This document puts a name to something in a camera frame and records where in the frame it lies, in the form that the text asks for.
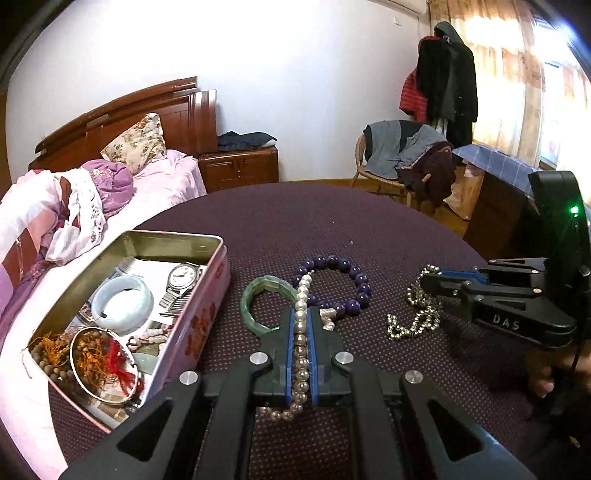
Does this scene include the silver bead chain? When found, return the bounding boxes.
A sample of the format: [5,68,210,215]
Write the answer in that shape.
[386,264,446,341]

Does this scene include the red knotted cord charm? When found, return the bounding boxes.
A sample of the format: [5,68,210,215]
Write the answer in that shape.
[106,339,140,396]

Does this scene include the purple bead bracelet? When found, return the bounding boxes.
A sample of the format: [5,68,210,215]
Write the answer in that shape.
[290,254,373,316]

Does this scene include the white pearl necklace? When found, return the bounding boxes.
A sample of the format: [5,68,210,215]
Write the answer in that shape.
[257,271,338,423]

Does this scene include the thin silver bangle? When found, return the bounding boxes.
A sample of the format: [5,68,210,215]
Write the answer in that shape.
[69,327,141,405]

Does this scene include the silver wristwatch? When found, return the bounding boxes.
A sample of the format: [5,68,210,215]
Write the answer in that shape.
[159,262,204,317]

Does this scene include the brown wooden bead string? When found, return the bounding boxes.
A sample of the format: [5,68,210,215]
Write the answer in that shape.
[27,327,122,398]

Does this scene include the green jade bangle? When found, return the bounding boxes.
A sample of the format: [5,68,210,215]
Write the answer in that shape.
[239,275,297,338]

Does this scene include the white jade bangle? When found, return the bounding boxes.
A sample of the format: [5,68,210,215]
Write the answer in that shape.
[91,275,153,335]

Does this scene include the right hand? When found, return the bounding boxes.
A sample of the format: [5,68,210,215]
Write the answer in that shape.
[526,341,590,398]

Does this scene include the dark maroon garment on chair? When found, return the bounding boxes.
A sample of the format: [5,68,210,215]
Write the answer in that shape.
[397,141,457,212]

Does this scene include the blue checked cloth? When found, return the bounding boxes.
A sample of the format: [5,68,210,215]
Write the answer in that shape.
[453,144,539,200]

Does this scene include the pink rectangular tin box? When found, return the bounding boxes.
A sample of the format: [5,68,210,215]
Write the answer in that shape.
[27,230,230,433]

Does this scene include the printed paper sheet in tin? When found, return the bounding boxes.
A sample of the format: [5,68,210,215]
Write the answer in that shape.
[66,256,207,427]

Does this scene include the rattan chair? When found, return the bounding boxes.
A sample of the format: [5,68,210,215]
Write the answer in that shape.
[349,134,413,207]

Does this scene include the grey clothes on chair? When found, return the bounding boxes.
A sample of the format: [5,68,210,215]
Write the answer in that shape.
[363,120,446,180]

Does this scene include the red hanging jacket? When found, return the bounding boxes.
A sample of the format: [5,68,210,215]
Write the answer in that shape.
[399,70,428,123]

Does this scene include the bed with pink sheet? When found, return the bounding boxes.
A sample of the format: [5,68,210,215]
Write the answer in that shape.
[1,150,206,479]

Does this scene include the patterned orange curtain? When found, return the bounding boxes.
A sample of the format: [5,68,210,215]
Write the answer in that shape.
[429,1,590,171]

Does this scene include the hanging dark coats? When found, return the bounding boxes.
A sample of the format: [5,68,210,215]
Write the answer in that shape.
[417,21,479,148]

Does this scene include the wooden nightstand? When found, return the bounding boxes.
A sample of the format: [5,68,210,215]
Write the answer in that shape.
[198,146,280,194]

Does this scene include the purple garment on bed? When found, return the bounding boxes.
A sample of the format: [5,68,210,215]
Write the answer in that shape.
[82,159,135,219]

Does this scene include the pink patchwork quilt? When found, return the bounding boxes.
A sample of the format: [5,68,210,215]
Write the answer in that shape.
[1,168,106,313]

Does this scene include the white air conditioner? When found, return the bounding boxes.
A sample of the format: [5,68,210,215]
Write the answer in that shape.
[376,0,428,16]

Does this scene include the dark folded clothes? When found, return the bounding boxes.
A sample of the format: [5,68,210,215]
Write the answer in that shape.
[217,131,276,152]

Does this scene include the floral pillow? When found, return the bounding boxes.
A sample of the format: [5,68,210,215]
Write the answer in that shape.
[100,113,166,175]

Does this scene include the dark wooden headboard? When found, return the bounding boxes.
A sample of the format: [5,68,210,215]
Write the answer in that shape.
[28,77,217,172]

